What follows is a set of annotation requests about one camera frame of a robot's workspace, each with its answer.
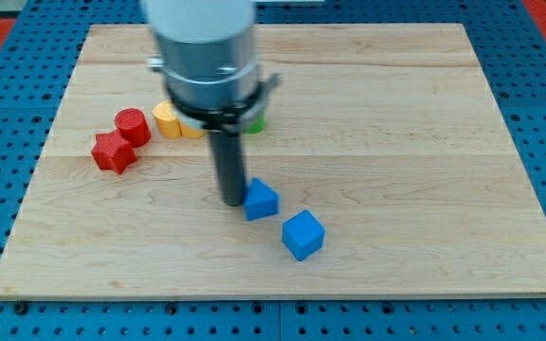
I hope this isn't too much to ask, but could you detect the blue triangular block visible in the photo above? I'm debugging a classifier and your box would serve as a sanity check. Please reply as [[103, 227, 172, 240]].
[[244, 177, 280, 221]]

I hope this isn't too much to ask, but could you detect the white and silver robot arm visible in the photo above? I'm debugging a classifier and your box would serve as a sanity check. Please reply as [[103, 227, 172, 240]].
[[140, 0, 281, 135]]

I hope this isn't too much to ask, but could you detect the blue cube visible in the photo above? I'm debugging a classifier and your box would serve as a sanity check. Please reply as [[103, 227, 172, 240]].
[[282, 209, 326, 261]]

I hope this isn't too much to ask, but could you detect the green block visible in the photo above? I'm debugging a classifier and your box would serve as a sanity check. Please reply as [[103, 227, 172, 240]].
[[244, 113, 266, 135]]

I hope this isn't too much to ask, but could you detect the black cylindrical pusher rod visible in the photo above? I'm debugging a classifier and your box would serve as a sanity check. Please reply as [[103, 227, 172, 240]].
[[209, 131, 246, 206]]

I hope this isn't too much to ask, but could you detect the yellow half-cylinder block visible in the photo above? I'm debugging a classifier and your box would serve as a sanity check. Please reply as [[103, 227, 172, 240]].
[[152, 99, 206, 138]]

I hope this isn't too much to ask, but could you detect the wooden board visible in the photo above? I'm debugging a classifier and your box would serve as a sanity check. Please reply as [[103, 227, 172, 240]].
[[0, 24, 546, 301]]

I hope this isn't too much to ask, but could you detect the red cylinder block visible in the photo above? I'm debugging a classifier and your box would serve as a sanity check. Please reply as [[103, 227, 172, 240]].
[[114, 108, 151, 148]]

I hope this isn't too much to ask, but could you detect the red star block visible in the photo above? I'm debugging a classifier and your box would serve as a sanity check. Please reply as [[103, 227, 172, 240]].
[[91, 130, 137, 174]]

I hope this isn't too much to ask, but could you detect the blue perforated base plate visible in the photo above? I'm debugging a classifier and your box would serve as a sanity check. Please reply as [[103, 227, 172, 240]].
[[0, 0, 546, 340]]

